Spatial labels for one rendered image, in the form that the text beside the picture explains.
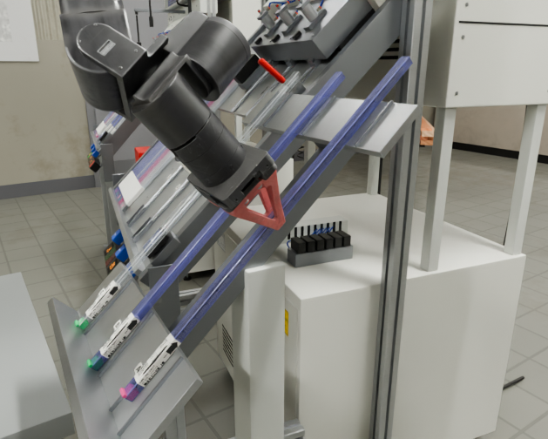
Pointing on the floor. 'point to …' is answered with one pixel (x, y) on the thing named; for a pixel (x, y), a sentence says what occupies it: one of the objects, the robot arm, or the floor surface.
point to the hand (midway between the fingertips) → (274, 219)
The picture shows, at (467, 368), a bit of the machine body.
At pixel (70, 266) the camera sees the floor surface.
